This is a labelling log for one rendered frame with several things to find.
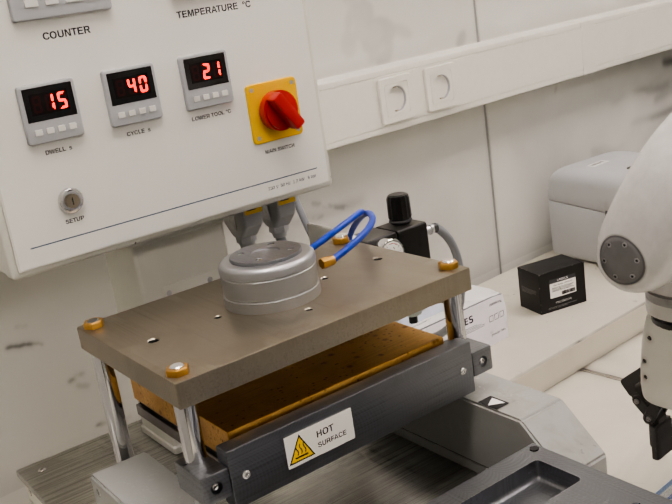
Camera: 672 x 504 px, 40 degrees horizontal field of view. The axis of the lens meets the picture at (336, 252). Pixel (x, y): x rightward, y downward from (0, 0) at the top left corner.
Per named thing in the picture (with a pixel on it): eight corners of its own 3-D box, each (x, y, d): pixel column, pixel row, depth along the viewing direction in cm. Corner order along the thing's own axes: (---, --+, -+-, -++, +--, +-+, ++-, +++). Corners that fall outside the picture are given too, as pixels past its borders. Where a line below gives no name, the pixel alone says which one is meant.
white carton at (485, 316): (344, 372, 137) (337, 326, 135) (452, 321, 150) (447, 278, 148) (399, 393, 128) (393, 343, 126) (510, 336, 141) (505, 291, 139)
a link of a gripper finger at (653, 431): (671, 392, 97) (674, 449, 99) (643, 385, 100) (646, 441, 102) (655, 404, 95) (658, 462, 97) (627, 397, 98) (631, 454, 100)
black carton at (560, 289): (520, 306, 152) (516, 266, 150) (564, 292, 155) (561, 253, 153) (541, 315, 147) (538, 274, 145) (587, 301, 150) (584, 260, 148)
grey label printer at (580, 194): (548, 256, 174) (540, 168, 170) (617, 229, 185) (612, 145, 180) (659, 280, 154) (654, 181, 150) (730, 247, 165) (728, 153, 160)
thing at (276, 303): (72, 406, 83) (39, 269, 79) (347, 300, 100) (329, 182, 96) (200, 504, 64) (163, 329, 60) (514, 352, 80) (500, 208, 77)
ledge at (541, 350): (278, 407, 139) (273, 380, 138) (602, 247, 189) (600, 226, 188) (421, 467, 117) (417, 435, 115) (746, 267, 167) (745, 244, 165)
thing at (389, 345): (137, 414, 79) (114, 311, 77) (342, 330, 91) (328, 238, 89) (238, 484, 66) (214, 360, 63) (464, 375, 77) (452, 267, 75)
